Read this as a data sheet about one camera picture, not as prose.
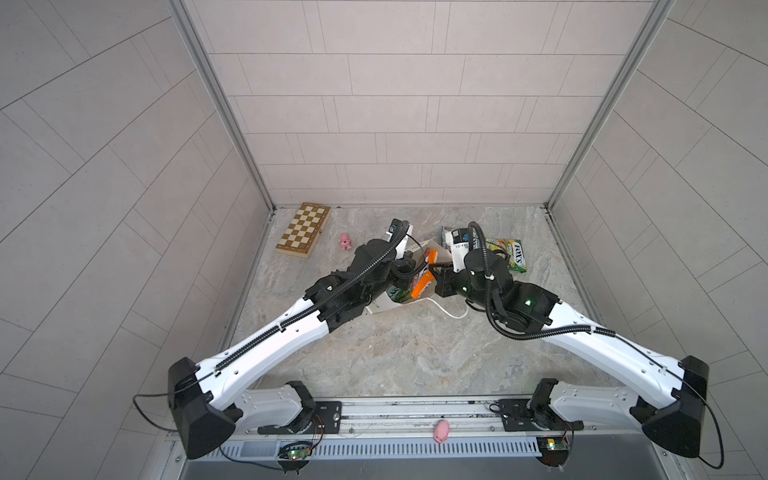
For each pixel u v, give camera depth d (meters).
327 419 0.71
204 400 0.37
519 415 0.72
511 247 1.02
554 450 0.68
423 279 0.70
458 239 0.60
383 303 0.69
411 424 0.71
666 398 0.39
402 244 0.59
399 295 0.82
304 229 1.05
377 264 0.41
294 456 0.65
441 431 0.69
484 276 0.49
